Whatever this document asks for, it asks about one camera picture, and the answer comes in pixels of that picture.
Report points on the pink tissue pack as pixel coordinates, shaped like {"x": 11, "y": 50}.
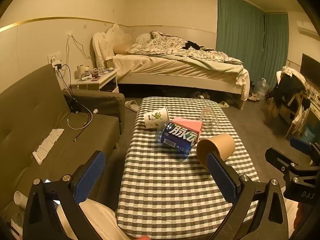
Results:
{"x": 190, "y": 124}

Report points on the person's right forearm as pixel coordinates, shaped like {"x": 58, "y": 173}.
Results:
{"x": 308, "y": 220}

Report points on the dark jacket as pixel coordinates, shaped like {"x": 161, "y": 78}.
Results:
{"x": 290, "y": 87}

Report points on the white paper roll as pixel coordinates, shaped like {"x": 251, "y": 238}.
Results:
{"x": 80, "y": 71}

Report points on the large clear water jug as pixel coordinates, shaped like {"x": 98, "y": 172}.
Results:
{"x": 263, "y": 88}

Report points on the teal curtain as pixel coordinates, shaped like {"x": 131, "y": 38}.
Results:
{"x": 240, "y": 30}

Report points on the beige slipper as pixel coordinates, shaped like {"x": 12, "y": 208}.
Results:
{"x": 132, "y": 105}
{"x": 223, "y": 104}

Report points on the black garment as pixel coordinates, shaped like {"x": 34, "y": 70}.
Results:
{"x": 192, "y": 45}

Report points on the grey sofa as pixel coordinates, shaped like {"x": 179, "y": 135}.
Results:
{"x": 30, "y": 110}

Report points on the blue-labelled plastic bottle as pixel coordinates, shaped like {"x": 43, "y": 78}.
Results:
{"x": 175, "y": 138}

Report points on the white folded tissue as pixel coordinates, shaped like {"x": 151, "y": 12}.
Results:
{"x": 48, "y": 143}

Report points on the black charger plug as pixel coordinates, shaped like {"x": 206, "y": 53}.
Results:
{"x": 58, "y": 67}

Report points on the white tufted headboard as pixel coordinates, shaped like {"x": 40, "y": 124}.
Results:
{"x": 107, "y": 40}

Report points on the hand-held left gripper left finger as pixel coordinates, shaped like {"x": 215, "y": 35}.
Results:
{"x": 91, "y": 177}

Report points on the clear plastic cup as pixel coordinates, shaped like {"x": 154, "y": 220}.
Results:
{"x": 209, "y": 120}

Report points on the wooden chair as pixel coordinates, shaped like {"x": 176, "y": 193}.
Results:
{"x": 295, "y": 120}

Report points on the white bed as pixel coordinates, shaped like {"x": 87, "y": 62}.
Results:
{"x": 175, "y": 67}

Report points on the checkered tablecloth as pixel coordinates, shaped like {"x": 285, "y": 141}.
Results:
{"x": 170, "y": 185}

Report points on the white plastic cup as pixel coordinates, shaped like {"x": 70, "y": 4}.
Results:
{"x": 20, "y": 199}

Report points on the white pillow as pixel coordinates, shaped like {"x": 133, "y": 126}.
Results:
{"x": 143, "y": 38}

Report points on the black television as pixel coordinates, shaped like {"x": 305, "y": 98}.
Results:
{"x": 311, "y": 70}

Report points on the floral blanket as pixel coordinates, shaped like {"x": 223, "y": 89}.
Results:
{"x": 175, "y": 45}

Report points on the brown paper cup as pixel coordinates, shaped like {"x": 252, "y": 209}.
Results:
{"x": 220, "y": 146}

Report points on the white wall socket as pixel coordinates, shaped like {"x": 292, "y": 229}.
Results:
{"x": 54, "y": 57}

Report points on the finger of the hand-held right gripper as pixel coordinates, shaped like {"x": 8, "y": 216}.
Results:
{"x": 301, "y": 145}
{"x": 280, "y": 158}

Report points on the white green-printed paper cup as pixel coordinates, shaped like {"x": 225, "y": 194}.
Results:
{"x": 156, "y": 117}

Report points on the white nightstand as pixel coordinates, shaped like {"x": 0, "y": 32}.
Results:
{"x": 100, "y": 82}

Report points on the white air conditioner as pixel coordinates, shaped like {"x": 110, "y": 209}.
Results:
{"x": 308, "y": 28}

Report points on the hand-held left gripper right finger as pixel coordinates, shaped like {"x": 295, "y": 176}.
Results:
{"x": 221, "y": 177}

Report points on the pair of sandals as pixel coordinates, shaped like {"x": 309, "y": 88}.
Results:
{"x": 253, "y": 98}

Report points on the clear water bottle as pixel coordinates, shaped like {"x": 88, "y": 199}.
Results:
{"x": 100, "y": 66}

